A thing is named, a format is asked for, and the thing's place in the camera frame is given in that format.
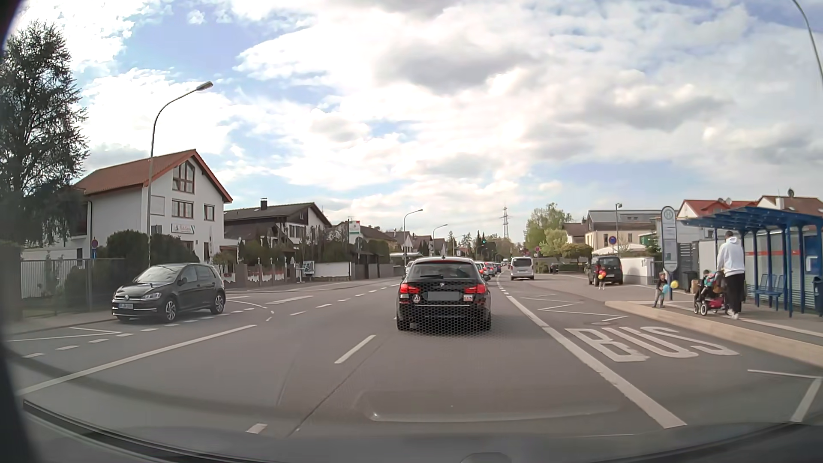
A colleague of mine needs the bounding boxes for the low garden wall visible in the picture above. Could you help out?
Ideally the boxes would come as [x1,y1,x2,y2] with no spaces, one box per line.
[219,262,353,288]

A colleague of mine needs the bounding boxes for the dark parked car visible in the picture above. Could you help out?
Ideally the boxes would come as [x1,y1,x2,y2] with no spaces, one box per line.
[587,256,624,286]

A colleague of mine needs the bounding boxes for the red-roofed houses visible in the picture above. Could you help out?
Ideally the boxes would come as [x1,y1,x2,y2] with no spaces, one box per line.
[675,189,823,247]

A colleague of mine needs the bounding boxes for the beige building with grey roof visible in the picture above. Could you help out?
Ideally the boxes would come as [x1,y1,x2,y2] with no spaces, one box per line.
[563,209,663,253]

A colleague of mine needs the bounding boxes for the green trees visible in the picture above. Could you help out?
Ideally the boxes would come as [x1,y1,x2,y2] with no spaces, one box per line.
[523,202,574,258]

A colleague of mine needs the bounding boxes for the white wall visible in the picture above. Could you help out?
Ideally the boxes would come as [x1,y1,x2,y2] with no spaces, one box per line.
[620,256,657,286]

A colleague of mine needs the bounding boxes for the dark grey hatchback car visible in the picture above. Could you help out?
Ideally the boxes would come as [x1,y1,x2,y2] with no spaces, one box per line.
[111,262,227,324]

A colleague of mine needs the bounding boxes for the metal fence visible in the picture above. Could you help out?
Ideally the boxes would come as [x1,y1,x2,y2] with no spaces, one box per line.
[19,258,127,315]

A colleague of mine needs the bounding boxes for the dark-roofed house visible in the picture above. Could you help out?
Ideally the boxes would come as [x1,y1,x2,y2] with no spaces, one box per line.
[223,198,333,258]

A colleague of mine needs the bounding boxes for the white house with red roof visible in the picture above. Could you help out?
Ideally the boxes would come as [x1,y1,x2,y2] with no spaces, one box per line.
[22,149,234,263]

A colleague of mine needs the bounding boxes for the blue bus shelter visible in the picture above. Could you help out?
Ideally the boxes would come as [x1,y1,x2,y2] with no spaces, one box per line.
[678,206,823,319]

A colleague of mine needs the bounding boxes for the row of houses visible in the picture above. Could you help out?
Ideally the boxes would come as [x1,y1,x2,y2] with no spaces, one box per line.
[331,222,477,259]

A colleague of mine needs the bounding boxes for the road markings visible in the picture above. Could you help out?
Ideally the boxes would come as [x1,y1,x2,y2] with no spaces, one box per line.
[8,278,823,435]

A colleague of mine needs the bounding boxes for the large dark tree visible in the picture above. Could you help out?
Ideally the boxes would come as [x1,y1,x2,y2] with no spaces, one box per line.
[0,21,90,248]

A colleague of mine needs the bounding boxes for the black estate car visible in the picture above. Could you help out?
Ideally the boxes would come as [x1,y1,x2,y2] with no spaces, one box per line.
[395,256,493,333]

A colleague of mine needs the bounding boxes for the grey asphalt road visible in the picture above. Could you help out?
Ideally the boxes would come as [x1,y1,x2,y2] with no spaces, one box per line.
[5,275,823,439]

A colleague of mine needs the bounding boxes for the bus stop sign post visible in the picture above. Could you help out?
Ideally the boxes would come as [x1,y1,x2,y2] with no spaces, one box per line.
[660,206,679,301]

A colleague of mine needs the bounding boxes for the dark green hedge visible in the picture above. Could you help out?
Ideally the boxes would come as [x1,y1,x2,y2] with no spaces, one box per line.
[96,230,200,279]

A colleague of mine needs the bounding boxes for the car's own bonnet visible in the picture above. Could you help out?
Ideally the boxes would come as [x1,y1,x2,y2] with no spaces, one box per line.
[19,400,823,463]

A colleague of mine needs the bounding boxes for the tall curved lamp post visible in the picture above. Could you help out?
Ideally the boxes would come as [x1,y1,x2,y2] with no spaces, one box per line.
[147,81,214,268]

